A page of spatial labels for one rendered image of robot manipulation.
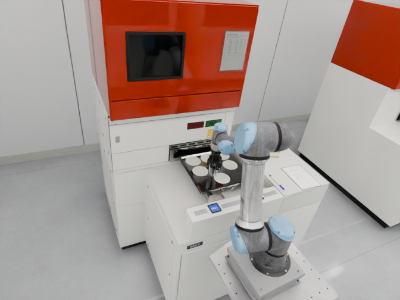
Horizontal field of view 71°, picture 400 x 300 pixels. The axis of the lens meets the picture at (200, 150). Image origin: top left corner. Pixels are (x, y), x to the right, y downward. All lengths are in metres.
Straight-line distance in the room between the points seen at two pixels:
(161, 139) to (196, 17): 0.73
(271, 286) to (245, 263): 0.14
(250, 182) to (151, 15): 0.87
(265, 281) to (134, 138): 1.04
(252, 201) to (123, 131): 0.89
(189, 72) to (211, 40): 0.20
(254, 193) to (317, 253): 1.73
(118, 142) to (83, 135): 1.70
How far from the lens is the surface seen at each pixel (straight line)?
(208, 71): 1.63
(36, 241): 2.68
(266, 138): 1.04
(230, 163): 1.85
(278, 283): 1.35
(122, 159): 1.78
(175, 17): 1.48
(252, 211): 1.13
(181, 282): 1.76
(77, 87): 3.13
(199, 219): 1.38
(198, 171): 1.75
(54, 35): 2.98
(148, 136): 1.73
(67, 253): 2.53
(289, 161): 1.92
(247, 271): 1.34
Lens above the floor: 1.99
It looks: 34 degrees down
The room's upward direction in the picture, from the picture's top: 7 degrees clockwise
